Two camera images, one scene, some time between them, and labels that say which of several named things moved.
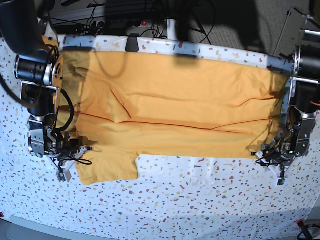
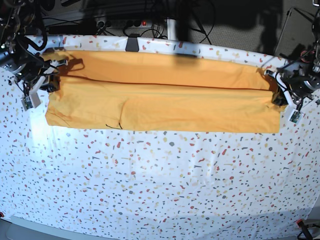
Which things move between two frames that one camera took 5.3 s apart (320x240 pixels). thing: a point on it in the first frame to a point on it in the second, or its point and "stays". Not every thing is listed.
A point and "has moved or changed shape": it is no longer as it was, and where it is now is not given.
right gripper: (276, 156) to (296, 94)
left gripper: (67, 151) to (32, 83)
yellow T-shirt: (124, 105) has moved or changed shape
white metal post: (171, 29) stays
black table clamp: (132, 45) stays
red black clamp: (301, 224) stays
